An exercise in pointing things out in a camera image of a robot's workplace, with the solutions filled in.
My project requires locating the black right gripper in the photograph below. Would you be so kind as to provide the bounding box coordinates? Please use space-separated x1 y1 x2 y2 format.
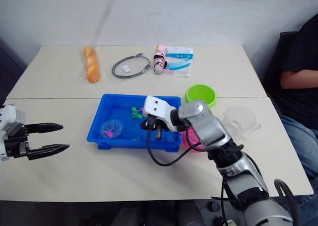
140 114 167 141

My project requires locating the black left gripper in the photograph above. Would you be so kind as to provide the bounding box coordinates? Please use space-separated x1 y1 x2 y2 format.
3 122 71 161

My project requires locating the green toy fish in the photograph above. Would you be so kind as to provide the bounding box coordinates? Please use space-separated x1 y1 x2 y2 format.
130 106 143 120

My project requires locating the small round fishing net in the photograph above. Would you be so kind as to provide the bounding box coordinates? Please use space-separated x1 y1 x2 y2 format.
100 119 124 140

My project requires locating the blue plastic tub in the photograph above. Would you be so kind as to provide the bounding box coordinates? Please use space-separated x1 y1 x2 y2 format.
86 93 182 152

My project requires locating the pink plastic bucket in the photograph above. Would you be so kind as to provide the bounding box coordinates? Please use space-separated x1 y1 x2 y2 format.
181 126 207 152

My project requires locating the green plastic bucket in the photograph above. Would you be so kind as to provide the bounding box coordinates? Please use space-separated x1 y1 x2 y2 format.
184 84 218 109

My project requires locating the clear plastic cup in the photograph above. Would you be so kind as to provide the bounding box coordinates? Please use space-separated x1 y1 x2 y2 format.
222 105 262 139

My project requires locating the pink folded umbrella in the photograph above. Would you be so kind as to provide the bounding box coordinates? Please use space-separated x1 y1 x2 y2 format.
152 44 168 75

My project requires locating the white and blue package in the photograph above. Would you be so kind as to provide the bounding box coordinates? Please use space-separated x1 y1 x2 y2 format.
161 46 195 78

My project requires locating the bread loaf in plastic bag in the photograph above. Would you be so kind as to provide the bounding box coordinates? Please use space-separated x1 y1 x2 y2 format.
79 45 102 83

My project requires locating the person in black shirt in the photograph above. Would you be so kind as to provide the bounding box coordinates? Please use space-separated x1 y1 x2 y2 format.
279 12 318 226

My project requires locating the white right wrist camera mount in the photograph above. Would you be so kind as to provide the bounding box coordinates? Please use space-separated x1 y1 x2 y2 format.
143 95 178 132

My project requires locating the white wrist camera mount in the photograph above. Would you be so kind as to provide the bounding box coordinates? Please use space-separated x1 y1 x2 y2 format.
0 104 27 161
143 95 178 132

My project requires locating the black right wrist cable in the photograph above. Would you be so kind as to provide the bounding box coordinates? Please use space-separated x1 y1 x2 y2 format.
146 115 199 166

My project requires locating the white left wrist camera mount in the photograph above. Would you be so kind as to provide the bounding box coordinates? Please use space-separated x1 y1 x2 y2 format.
0 104 27 161

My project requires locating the grey looped cable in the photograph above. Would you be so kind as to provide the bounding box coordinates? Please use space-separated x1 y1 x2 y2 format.
111 53 152 79

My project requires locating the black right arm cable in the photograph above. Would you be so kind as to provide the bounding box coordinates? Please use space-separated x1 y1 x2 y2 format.
273 178 303 226

